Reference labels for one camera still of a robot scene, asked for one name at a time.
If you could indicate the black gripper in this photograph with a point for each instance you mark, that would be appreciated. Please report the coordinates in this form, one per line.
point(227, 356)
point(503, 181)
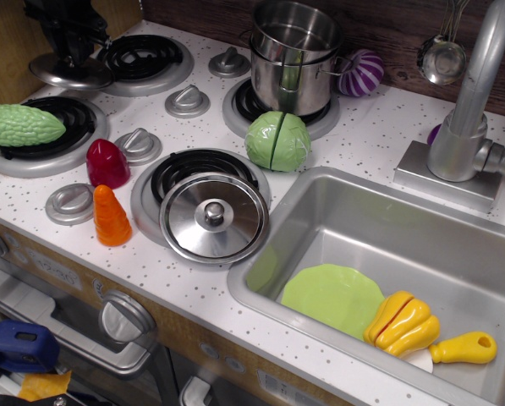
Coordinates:
point(77, 18)

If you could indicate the small steel pot lid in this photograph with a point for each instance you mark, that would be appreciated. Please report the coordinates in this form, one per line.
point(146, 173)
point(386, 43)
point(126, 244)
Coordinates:
point(89, 76)

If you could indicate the back left stove burner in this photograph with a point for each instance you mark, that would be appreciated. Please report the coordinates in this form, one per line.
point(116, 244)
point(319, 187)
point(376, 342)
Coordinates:
point(145, 65)

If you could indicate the stove burner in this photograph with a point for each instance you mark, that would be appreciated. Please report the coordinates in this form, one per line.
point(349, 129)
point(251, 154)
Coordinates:
point(84, 123)
point(155, 182)
point(145, 65)
point(241, 107)

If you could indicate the front left stove burner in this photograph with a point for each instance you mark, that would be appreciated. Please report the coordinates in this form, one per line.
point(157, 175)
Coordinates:
point(84, 123)

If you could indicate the front right stove burner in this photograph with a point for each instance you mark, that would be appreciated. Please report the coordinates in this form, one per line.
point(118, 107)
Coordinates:
point(155, 182)

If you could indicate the back right stove burner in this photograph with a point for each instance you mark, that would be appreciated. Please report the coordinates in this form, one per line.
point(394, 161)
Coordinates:
point(241, 107)

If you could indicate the large steel pot lid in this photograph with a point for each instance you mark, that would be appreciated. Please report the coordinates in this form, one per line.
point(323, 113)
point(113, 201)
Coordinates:
point(214, 218)

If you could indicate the green toy bitter melon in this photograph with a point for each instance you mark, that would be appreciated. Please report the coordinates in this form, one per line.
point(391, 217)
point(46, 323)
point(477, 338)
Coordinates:
point(28, 126)

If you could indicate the silver knob centre left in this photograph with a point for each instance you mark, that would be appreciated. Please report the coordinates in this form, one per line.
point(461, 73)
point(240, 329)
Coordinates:
point(139, 147)

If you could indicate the silver knob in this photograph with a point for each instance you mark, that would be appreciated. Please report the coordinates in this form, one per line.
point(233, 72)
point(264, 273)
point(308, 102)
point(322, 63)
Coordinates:
point(229, 64)
point(187, 103)
point(139, 147)
point(70, 205)

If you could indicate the dark red toy pepper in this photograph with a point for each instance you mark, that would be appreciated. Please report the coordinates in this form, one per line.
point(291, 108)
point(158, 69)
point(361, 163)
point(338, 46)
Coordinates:
point(107, 165)

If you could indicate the silver knob middle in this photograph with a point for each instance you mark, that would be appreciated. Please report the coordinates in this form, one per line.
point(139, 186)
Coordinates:
point(187, 103)

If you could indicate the silver knob front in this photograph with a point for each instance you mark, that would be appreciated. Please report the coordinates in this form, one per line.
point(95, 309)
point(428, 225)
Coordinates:
point(70, 205)

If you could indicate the silver knob back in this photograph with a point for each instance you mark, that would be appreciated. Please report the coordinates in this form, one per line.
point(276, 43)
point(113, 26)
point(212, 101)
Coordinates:
point(229, 64)

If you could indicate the orange toy carrot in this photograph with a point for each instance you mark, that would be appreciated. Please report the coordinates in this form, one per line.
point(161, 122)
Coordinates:
point(112, 225)

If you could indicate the inner steel pot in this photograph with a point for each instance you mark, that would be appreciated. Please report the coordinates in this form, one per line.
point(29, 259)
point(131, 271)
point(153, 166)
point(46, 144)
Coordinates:
point(292, 32)

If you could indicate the green toy cabbage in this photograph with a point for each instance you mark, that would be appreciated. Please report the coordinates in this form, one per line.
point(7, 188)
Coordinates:
point(278, 141)

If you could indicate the large steel pot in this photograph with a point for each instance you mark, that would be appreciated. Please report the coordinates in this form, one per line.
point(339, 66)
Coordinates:
point(283, 80)

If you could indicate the silver oven dial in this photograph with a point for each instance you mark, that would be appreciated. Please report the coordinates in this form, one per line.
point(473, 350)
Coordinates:
point(123, 319)

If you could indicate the purple striped toy onion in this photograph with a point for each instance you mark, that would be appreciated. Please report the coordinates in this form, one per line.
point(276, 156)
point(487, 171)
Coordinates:
point(361, 72)

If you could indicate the blue clamp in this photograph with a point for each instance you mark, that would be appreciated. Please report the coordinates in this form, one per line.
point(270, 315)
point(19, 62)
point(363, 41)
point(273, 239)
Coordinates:
point(27, 348)

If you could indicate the yellow tape piece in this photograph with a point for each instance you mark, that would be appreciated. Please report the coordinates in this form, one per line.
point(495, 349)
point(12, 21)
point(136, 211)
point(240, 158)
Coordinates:
point(38, 386)

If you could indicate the green plastic plate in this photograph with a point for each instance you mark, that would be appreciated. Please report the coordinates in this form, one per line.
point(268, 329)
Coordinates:
point(337, 296)

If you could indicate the hanging steel spoon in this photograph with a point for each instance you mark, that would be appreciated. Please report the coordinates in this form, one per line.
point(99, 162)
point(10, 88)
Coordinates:
point(440, 59)

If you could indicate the purple toy behind faucet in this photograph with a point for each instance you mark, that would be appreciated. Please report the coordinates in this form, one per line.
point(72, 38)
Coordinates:
point(432, 135)

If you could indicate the silver toy faucet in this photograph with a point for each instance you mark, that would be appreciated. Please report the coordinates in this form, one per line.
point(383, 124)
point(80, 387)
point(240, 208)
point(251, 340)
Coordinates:
point(462, 165)

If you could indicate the silver sink basin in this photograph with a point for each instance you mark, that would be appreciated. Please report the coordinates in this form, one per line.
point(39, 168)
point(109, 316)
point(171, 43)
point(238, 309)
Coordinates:
point(453, 261)

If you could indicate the silver oven door handle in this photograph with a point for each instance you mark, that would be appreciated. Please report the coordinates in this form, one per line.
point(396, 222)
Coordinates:
point(22, 302)

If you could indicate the yellow handled toy knife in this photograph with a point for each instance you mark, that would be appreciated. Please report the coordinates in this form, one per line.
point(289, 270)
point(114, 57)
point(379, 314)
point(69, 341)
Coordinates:
point(476, 348)

